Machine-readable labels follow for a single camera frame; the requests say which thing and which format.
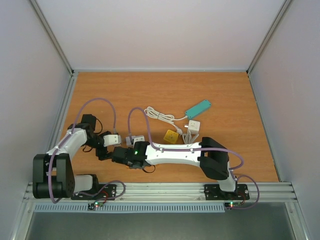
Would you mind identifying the teal strip white cable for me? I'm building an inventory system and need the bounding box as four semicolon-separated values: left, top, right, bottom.
143;106;189;135

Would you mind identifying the aluminium front rail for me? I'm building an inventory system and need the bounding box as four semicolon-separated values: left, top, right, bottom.
22;181;298;203

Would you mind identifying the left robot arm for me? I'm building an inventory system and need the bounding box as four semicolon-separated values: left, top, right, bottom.
32;114;111;202

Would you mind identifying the grey slotted cable duct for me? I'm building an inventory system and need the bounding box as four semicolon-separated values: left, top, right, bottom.
34;202;225;214

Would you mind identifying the right small circuit board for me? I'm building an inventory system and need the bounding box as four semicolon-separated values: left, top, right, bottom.
224;201;242;209

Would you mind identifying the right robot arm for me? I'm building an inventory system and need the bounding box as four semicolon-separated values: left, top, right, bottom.
111;137;239;198

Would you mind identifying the small circuit board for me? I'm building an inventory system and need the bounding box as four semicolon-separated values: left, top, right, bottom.
87;201;104;211
224;201;242;209

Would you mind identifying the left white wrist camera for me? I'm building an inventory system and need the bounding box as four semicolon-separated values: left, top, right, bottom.
103;134;122;147

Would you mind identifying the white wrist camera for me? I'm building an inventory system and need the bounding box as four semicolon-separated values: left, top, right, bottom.
125;135;145;147
103;134;122;147

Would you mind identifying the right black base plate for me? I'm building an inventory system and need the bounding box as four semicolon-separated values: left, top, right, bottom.
203;183;250;201

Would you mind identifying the teal power strip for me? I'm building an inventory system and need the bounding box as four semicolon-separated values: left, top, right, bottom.
185;99;212;120

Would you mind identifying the white cube socket adapter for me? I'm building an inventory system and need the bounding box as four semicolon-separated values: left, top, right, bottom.
184;120;201;135

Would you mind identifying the left small circuit board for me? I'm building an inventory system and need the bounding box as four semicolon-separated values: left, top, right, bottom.
87;201;104;211

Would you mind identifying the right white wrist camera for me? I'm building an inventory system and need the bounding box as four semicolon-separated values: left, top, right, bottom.
125;135;145;147

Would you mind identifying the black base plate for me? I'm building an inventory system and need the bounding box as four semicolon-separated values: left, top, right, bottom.
203;183;250;201
71;184;117;201

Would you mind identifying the yellow plug adapter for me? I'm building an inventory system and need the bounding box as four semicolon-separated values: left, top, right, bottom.
163;129;180;145

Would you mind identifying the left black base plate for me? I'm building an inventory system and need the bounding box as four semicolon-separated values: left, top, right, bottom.
71;184;117;201

